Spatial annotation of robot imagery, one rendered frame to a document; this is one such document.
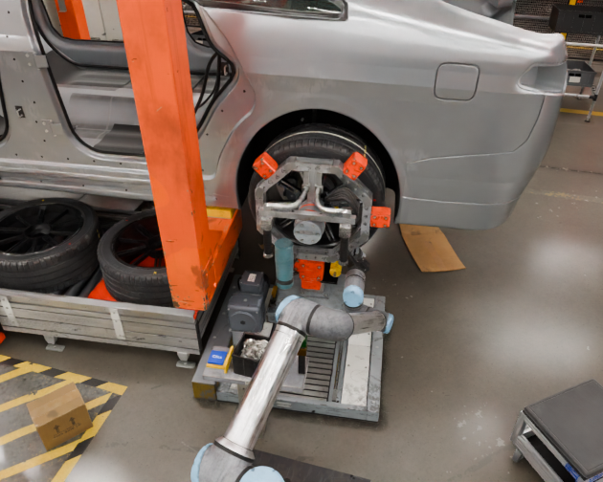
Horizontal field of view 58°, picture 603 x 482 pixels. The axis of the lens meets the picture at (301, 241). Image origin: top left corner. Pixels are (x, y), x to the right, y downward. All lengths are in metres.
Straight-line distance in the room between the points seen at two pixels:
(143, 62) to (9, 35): 1.05
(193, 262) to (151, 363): 0.88
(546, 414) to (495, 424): 0.40
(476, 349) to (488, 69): 1.55
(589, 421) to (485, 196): 1.04
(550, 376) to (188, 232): 2.02
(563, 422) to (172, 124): 1.95
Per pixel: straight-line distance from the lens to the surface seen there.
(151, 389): 2.98
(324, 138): 2.50
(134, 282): 2.87
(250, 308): 2.72
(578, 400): 2.69
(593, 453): 2.55
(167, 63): 1.97
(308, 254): 2.69
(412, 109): 2.43
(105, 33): 7.38
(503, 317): 3.45
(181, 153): 2.09
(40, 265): 3.16
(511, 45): 2.40
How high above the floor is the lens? 2.27
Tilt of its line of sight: 36 degrees down
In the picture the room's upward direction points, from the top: straight up
